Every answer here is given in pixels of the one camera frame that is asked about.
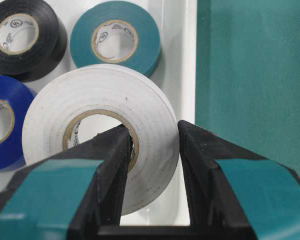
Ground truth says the blue tape roll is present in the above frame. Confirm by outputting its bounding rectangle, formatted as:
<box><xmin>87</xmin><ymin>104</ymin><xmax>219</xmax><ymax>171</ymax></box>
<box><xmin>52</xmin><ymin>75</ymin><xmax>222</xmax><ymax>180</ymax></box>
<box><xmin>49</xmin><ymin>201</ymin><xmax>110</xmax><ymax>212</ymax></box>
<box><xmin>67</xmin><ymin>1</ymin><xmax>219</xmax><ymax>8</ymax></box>
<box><xmin>0</xmin><ymin>75</ymin><xmax>34</xmax><ymax>170</ymax></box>

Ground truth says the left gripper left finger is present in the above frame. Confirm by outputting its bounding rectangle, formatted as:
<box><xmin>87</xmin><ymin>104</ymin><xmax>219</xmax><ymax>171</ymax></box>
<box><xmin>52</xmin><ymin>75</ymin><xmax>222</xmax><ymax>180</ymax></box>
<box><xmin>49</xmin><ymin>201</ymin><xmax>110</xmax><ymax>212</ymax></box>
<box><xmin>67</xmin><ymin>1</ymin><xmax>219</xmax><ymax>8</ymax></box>
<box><xmin>0</xmin><ymin>125</ymin><xmax>132</xmax><ymax>240</ymax></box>

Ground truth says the white tape roll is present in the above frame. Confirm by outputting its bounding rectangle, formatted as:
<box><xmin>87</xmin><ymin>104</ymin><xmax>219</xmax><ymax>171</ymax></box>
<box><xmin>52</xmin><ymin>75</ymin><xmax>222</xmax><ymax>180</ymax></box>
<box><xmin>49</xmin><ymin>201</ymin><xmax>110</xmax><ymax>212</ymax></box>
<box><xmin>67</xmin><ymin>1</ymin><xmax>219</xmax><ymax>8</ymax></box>
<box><xmin>22</xmin><ymin>64</ymin><xmax>179</xmax><ymax>215</ymax></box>

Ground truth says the white plastic tray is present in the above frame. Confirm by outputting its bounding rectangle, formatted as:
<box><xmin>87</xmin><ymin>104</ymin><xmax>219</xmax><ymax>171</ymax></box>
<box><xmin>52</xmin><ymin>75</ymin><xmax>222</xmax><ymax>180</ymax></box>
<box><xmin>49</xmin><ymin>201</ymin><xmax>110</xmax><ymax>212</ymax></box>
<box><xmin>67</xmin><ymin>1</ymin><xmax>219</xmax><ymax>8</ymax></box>
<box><xmin>0</xmin><ymin>0</ymin><xmax>197</xmax><ymax>226</ymax></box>

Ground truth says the black tape roll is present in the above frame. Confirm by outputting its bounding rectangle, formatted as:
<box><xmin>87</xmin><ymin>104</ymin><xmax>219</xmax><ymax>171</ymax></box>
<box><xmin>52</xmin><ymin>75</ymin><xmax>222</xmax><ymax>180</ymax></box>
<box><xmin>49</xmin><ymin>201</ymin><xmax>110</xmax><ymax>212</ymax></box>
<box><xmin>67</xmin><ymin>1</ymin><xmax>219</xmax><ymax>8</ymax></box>
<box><xmin>0</xmin><ymin>0</ymin><xmax>67</xmax><ymax>82</ymax></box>

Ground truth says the green table cloth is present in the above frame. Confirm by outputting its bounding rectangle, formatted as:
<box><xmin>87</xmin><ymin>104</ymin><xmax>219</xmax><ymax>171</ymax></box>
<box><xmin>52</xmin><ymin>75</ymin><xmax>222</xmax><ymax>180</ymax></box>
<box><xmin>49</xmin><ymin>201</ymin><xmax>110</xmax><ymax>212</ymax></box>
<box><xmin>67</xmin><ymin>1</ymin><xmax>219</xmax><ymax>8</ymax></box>
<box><xmin>195</xmin><ymin>0</ymin><xmax>300</xmax><ymax>177</ymax></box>

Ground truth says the green tape roll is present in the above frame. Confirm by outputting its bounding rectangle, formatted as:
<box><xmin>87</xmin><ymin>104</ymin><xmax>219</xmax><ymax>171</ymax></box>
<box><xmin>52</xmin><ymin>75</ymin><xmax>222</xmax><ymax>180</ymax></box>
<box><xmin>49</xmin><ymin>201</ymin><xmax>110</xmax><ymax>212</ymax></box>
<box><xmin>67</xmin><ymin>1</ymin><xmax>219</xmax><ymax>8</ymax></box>
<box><xmin>70</xmin><ymin>0</ymin><xmax>161</xmax><ymax>77</ymax></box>

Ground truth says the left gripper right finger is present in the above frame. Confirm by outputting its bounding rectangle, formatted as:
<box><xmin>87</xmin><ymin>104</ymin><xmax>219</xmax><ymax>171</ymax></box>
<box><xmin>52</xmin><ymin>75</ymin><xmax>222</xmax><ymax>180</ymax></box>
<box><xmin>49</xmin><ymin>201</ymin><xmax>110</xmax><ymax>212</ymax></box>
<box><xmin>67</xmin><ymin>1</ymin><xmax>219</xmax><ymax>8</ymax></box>
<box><xmin>177</xmin><ymin>120</ymin><xmax>300</xmax><ymax>240</ymax></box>

